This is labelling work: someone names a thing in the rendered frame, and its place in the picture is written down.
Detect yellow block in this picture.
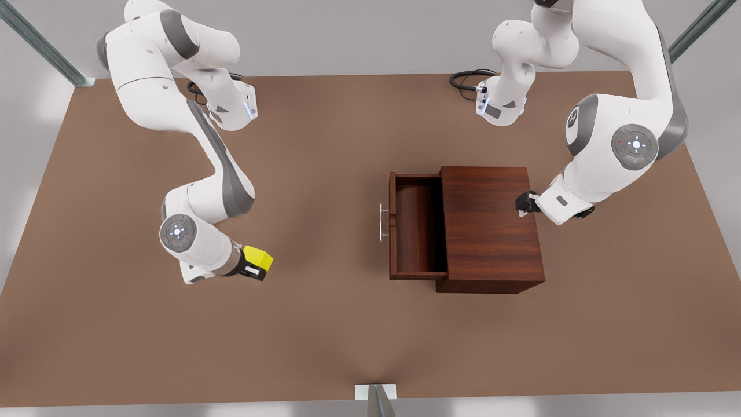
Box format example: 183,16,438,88
243,245,274,273

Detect black cable loop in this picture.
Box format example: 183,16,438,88
186,72,244,106
449,69,498,102

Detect brown wooden drawer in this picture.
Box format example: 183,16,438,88
389,171,449,281

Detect silver frame post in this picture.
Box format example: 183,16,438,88
355,383,398,417
667,0,737,64
0,0,97,88

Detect brown wooden cabinet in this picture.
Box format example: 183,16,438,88
436,166,546,294

